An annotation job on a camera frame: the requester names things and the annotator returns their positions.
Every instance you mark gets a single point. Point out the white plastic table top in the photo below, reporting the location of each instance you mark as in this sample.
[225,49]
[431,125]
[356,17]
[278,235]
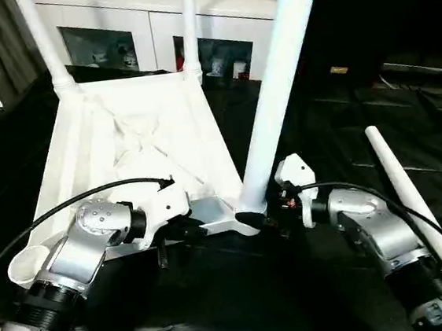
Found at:
[85,156]

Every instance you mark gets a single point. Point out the white plastic table leg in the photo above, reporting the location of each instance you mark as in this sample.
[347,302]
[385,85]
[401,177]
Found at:
[48,45]
[190,30]
[400,178]
[278,68]

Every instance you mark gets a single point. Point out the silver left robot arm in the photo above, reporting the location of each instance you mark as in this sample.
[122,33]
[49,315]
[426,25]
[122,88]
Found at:
[83,243]

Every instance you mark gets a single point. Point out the black work mat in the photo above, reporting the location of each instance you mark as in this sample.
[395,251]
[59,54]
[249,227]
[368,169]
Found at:
[238,290]

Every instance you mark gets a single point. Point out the small white cup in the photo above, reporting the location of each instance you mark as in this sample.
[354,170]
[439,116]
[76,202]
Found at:
[239,69]

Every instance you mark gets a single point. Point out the small yellow label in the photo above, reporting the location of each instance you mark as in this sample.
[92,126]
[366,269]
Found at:
[339,69]

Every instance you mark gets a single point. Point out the white printed mug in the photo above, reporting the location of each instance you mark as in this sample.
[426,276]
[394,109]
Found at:
[219,66]

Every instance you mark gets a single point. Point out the grey metal rod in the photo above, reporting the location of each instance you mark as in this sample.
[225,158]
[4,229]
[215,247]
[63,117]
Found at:
[420,67]

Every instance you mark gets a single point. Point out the white sideboard with glass doors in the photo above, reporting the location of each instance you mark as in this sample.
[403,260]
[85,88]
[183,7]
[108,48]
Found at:
[150,18]

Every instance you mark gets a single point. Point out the black backdrop cloth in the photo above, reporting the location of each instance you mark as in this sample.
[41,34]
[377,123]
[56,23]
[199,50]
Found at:
[386,6]

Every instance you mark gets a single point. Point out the grey curtain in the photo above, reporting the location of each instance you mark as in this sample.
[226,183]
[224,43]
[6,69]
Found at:
[3,50]

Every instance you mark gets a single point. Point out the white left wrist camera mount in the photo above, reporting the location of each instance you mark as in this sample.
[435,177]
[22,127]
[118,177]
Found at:
[166,207]

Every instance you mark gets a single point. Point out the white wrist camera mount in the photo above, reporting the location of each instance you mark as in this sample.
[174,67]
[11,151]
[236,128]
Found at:
[166,207]
[296,169]

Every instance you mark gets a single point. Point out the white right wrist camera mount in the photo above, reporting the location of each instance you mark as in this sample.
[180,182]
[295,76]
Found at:
[296,169]

